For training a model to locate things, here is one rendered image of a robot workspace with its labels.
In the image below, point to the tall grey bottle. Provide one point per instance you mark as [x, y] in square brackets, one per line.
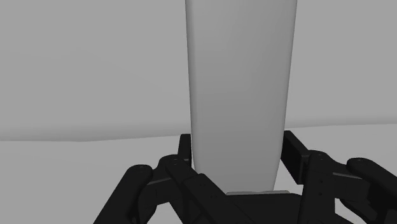
[238, 96]

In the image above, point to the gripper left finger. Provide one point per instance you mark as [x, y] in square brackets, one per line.
[173, 186]

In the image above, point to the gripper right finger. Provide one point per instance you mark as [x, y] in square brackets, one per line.
[328, 183]

